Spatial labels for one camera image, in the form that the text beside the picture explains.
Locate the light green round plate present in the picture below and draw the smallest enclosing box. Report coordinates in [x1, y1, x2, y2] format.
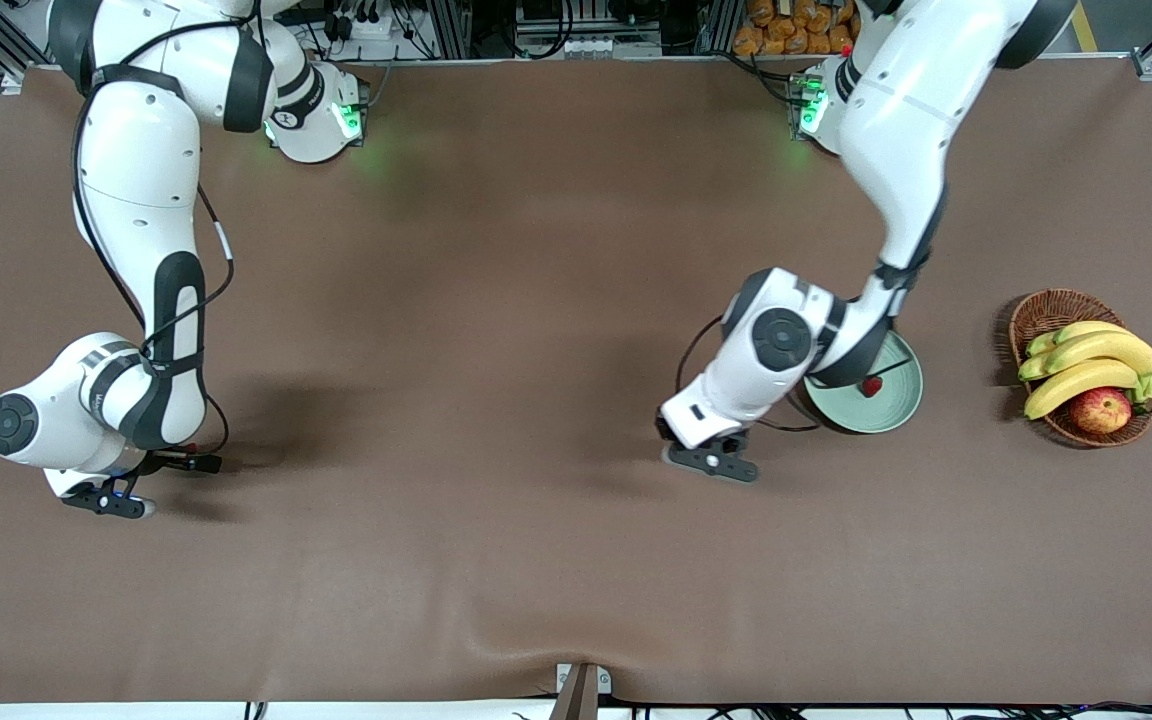
[802, 330, 924, 434]

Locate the brown table cloth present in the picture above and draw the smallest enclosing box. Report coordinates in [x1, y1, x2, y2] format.
[0, 55, 1152, 706]

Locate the brown wicker basket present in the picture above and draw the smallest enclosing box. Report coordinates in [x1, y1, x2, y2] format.
[1009, 289, 1152, 448]

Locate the yellow banana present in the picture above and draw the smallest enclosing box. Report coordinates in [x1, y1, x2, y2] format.
[1018, 330, 1152, 382]
[1026, 320, 1129, 358]
[1024, 359, 1143, 421]

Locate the white connector block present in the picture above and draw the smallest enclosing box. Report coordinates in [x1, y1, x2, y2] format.
[561, 38, 662, 59]

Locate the bag of orange bread rolls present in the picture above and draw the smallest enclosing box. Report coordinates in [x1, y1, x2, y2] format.
[733, 0, 862, 57]

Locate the red yellow apple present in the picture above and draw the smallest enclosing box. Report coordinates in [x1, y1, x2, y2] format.
[1069, 387, 1133, 435]

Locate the white power strip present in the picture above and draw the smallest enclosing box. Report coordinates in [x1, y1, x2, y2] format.
[321, 0, 397, 41]

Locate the grey metal post bracket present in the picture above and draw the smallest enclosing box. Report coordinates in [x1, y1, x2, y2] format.
[554, 662, 613, 720]

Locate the aluminium frame post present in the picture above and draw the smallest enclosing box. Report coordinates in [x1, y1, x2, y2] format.
[698, 0, 737, 56]
[431, 0, 474, 59]

